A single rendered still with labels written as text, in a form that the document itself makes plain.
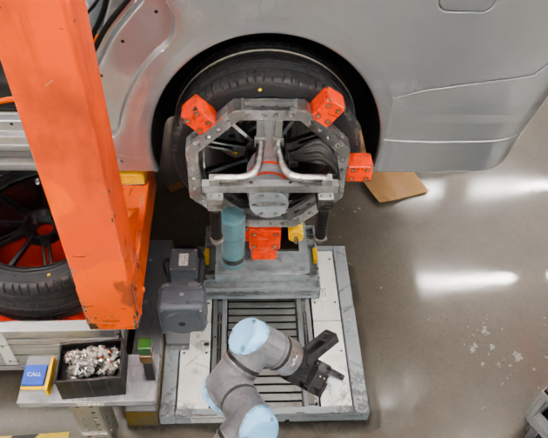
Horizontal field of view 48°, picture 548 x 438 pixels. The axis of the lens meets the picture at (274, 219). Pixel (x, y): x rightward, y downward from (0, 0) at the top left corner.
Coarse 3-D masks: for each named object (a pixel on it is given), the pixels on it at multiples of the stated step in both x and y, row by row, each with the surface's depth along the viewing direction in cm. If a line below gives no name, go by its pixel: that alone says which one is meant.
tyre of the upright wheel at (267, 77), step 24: (240, 48) 204; (264, 48) 202; (288, 48) 205; (192, 72) 212; (216, 72) 201; (240, 72) 195; (264, 72) 193; (288, 72) 195; (312, 72) 200; (336, 72) 213; (216, 96) 196; (240, 96) 196; (264, 96) 196; (288, 96) 197; (312, 96) 197; (336, 120) 204; (360, 144) 215
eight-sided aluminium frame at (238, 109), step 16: (224, 112) 195; (240, 112) 190; (256, 112) 190; (272, 112) 191; (288, 112) 191; (304, 112) 191; (224, 128) 194; (320, 128) 196; (336, 128) 203; (192, 144) 199; (336, 144) 203; (192, 160) 204; (192, 176) 209; (192, 192) 214; (224, 208) 223; (304, 208) 225; (256, 224) 228; (272, 224) 229; (288, 224) 229
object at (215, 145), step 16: (240, 128) 208; (288, 128) 209; (208, 144) 213; (224, 144) 213; (240, 144) 214; (288, 144) 214; (208, 160) 229; (224, 160) 240; (240, 160) 219; (288, 160) 247; (208, 176) 224
